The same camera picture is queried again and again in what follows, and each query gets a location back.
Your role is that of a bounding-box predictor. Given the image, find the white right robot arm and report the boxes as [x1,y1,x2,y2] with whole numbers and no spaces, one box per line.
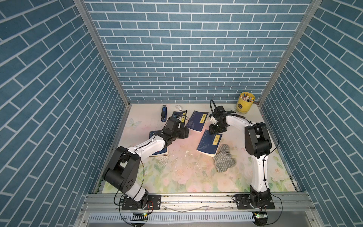
[209,100,275,209]

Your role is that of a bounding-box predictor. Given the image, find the blue black stapler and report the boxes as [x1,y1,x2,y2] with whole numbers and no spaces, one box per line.
[161,105,167,122]

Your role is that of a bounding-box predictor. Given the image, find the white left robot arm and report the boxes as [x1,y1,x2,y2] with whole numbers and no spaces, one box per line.
[102,117,190,209]

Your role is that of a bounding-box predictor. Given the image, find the grey striped cleaning cloth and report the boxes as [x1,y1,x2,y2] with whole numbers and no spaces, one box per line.
[213,144,236,173]

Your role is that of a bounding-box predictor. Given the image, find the blue book Zhuangzi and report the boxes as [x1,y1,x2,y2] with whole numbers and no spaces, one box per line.
[197,130,222,157]

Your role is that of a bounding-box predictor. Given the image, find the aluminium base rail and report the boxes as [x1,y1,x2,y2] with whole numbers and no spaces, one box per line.
[75,192,323,227]

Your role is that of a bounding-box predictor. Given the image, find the blue book Mengxi notes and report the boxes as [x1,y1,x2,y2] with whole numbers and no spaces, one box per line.
[150,141,168,157]

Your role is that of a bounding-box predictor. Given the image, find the blue book Hanfeizi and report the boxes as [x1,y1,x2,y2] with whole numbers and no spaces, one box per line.
[172,111,187,124]

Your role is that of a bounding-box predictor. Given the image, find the yellow pen holder cup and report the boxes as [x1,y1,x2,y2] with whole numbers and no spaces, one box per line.
[236,92,255,114]

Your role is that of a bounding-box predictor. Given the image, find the blue book Yuewei notes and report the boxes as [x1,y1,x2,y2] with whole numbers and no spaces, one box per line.
[187,111,208,132]

